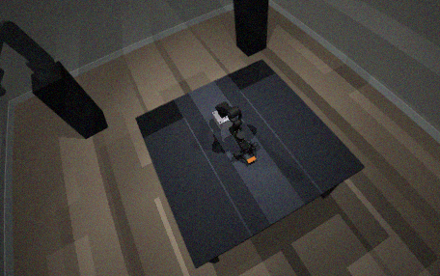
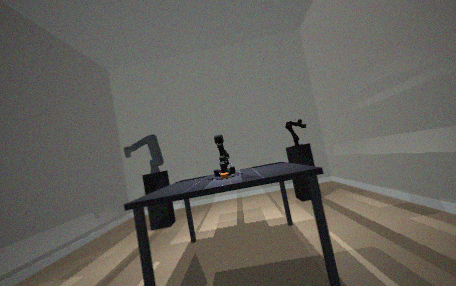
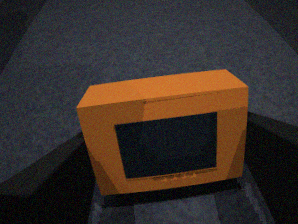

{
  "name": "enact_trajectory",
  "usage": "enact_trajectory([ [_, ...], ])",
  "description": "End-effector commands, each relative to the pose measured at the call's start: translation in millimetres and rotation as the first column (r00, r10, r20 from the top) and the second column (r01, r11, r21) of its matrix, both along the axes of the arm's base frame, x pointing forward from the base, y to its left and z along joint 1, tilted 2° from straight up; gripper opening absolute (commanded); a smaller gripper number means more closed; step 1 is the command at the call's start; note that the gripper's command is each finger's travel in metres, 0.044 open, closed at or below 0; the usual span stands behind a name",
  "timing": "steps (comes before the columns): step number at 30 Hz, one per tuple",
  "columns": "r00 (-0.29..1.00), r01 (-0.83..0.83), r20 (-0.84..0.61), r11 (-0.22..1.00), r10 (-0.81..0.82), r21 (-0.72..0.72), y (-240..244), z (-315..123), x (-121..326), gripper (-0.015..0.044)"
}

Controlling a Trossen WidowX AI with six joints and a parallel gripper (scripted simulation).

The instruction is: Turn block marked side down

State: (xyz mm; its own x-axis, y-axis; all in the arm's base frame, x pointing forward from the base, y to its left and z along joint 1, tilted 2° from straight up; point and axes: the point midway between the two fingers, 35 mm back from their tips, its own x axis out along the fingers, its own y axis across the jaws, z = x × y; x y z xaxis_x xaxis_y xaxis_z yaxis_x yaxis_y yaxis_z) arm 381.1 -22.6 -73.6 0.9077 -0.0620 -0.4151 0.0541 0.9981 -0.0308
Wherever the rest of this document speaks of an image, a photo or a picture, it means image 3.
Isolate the orange block with dark square face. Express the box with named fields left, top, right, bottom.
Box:
left=77, top=69, right=249, bottom=196

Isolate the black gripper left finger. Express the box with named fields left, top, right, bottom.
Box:
left=0, top=132, right=96, bottom=224

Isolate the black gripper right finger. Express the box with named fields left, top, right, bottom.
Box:
left=243, top=111, right=298, bottom=224

